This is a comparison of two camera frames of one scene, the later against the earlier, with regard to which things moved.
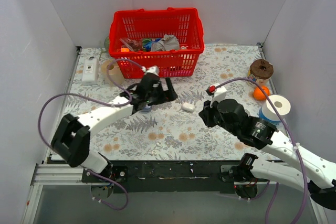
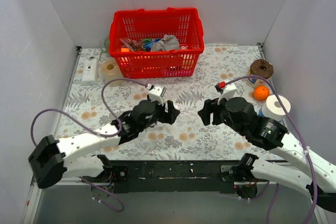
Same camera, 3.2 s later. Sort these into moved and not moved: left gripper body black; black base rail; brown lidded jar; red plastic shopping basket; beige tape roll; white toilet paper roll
Moved: left gripper body black
Not moved: red plastic shopping basket; white toilet paper roll; brown lidded jar; beige tape roll; black base rail
